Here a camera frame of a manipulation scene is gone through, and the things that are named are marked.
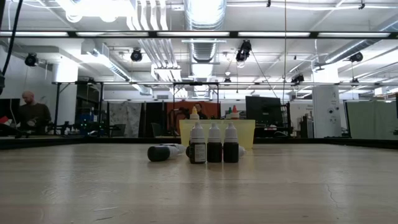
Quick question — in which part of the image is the large black monitor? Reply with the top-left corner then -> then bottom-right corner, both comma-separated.
245,95 -> 282,127

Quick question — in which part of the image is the black rig bar with lights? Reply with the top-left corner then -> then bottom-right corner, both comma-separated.
0,30 -> 398,40

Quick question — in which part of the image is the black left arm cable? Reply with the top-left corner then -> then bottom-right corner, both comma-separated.
0,0 -> 24,77

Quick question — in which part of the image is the grey patterned curtain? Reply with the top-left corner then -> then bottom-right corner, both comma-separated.
108,101 -> 142,138

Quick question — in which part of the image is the silver round ceiling duct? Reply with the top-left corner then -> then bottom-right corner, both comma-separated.
183,0 -> 228,63

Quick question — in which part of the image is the small labelled dropper bottle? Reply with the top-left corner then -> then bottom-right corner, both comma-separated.
189,122 -> 206,165

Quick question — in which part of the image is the yellow translucent plastic bin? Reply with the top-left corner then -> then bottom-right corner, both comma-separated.
178,119 -> 256,149

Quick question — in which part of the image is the small black monitor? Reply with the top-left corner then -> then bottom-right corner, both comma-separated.
0,98 -> 21,121

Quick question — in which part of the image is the black aluminium table frame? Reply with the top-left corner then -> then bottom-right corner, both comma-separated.
0,135 -> 398,151

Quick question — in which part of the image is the orange partition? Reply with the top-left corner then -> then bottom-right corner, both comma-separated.
167,101 -> 221,138

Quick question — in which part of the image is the person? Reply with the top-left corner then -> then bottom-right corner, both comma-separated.
17,90 -> 53,136
193,102 -> 208,121

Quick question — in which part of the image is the white round column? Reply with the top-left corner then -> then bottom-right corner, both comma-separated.
312,85 -> 342,138

